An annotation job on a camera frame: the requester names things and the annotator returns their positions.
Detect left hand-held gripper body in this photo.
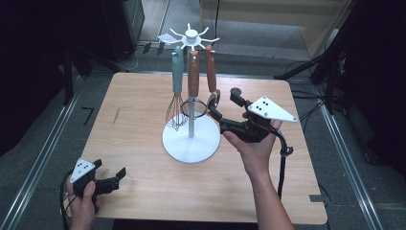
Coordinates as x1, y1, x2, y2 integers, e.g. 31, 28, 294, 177
69, 157, 121, 197

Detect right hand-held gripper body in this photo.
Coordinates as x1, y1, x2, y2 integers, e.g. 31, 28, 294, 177
219, 95, 299, 144

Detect wooden handled steel scoop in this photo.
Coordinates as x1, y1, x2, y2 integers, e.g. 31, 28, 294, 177
205, 44, 222, 111

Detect white utensil rack stand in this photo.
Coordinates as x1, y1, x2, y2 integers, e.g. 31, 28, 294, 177
157, 22, 222, 165

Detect wooden handled mesh strainer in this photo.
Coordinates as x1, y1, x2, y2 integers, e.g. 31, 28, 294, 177
180, 50, 209, 120

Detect teal handled wire whisk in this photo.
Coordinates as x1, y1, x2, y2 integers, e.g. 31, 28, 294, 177
165, 45, 190, 132

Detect person's left hand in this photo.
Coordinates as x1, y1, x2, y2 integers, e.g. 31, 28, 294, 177
65, 181, 103, 230

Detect person's right hand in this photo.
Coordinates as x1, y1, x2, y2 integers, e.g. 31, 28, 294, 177
222, 120, 283, 178

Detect black metal stand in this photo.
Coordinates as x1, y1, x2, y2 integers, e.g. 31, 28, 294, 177
273, 0, 368, 116
61, 47, 76, 106

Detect black cabinet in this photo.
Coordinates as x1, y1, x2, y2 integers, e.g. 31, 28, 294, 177
101, 0, 146, 63

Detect left hand-held gripper cable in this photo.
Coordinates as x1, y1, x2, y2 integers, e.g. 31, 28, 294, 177
59, 171, 76, 230

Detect hand-held gripper cable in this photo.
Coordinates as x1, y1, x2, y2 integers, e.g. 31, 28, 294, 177
59, 171, 76, 230
270, 126, 295, 199

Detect black floor cables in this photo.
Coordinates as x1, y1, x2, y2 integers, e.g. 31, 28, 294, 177
290, 89, 328, 133

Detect metal floor rail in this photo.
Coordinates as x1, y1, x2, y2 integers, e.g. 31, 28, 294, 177
314, 85, 384, 230
0, 92, 80, 230

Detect right hand-held gripper cable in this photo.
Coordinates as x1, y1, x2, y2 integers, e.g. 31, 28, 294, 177
270, 126, 295, 199

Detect black hanging cable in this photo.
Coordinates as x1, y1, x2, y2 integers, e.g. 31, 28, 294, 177
204, 0, 221, 52

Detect white floor cable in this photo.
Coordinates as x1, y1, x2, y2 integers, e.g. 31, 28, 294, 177
116, 47, 141, 72

